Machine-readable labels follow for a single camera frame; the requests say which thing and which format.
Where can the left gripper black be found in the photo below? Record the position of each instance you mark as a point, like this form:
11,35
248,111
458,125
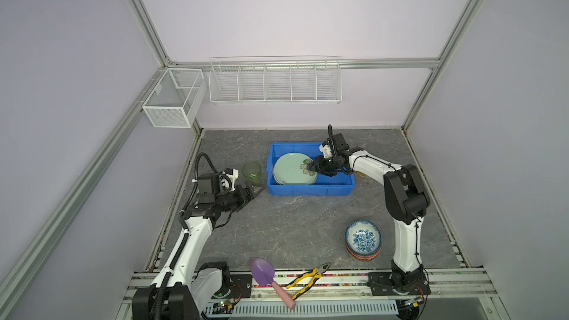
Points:
241,197

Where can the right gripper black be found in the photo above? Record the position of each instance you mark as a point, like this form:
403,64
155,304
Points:
318,167

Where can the mint green plate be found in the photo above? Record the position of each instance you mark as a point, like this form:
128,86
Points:
292,169

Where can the blue floral ceramic bowl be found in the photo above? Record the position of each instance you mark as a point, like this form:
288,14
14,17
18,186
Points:
363,236

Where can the red rimmed bowl underneath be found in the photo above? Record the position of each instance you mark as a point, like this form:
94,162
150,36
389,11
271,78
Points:
366,257

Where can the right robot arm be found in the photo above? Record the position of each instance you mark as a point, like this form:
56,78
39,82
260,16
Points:
406,200

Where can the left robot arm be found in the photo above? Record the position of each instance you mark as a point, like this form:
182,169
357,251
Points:
182,289

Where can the blue plastic bin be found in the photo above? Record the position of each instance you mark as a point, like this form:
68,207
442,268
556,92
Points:
339,185

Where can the green glass cup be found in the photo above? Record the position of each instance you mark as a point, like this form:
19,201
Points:
252,172

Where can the yellow black pliers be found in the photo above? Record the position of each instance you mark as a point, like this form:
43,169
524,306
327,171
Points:
307,280

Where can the green circuit board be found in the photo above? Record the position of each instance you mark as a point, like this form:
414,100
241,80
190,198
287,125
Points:
222,308

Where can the small white mesh basket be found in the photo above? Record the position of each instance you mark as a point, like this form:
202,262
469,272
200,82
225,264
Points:
176,98

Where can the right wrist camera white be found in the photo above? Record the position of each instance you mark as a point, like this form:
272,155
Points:
326,150

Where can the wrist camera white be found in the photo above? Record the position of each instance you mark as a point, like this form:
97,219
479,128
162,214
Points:
229,178
326,150

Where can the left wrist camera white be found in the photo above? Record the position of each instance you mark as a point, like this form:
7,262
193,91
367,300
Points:
229,178

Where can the purple scoop pink handle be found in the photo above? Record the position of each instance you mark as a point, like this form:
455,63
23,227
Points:
263,273

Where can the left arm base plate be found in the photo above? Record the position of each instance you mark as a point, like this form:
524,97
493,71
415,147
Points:
240,287

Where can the long white wire basket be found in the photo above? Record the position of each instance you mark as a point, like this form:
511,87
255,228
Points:
276,80

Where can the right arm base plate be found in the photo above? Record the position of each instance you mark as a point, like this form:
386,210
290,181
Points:
398,284

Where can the white vented cable duct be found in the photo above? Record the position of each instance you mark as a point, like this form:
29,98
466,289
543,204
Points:
308,309

